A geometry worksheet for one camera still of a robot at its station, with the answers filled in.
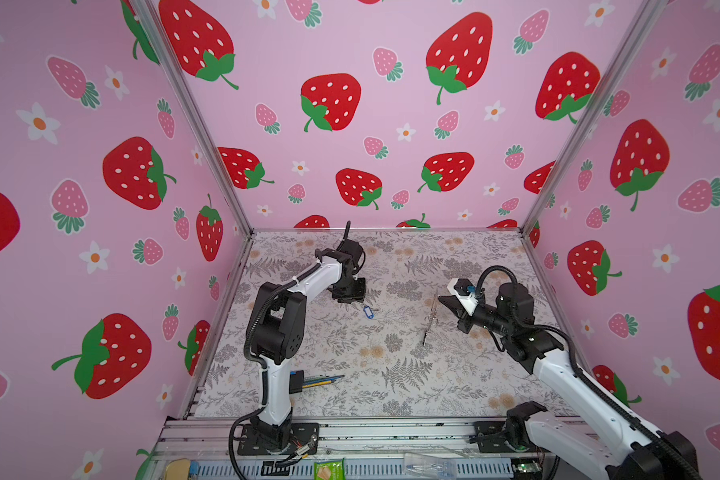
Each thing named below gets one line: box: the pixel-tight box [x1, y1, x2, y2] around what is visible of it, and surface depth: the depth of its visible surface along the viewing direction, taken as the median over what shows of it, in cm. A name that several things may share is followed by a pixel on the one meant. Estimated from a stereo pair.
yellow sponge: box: [165, 458, 191, 480], surface depth 69 cm
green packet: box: [313, 458, 346, 480], surface depth 70 cm
